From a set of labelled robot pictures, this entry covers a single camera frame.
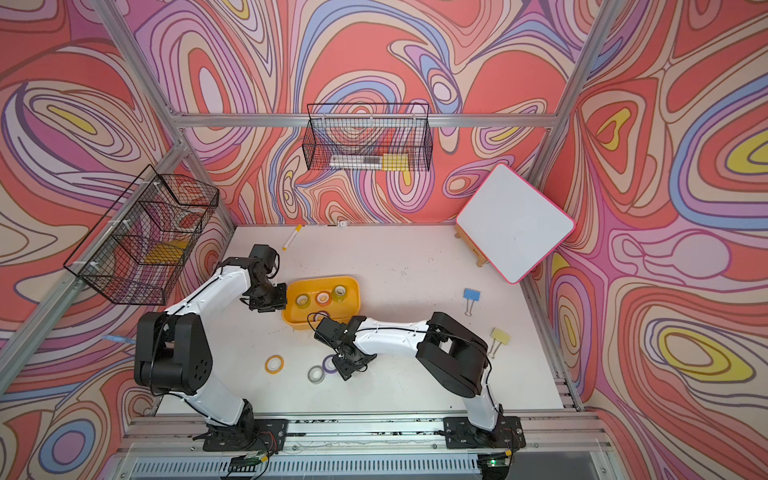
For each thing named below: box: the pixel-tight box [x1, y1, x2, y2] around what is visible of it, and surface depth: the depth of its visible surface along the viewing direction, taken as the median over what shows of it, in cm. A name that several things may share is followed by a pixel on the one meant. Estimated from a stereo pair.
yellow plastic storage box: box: [282, 276, 361, 331], surface depth 99 cm
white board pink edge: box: [456, 163, 576, 285], surface depth 98 cm
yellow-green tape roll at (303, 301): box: [295, 293, 311, 309], surface depth 98 cm
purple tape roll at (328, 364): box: [322, 354, 337, 374], surface depth 86 cm
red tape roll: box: [315, 290, 332, 307], surface depth 99 cm
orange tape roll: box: [265, 355, 285, 375], surface depth 86 cm
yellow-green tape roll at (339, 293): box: [332, 284, 348, 303], surface depth 99 cm
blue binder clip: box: [463, 288, 481, 317], surface depth 101 cm
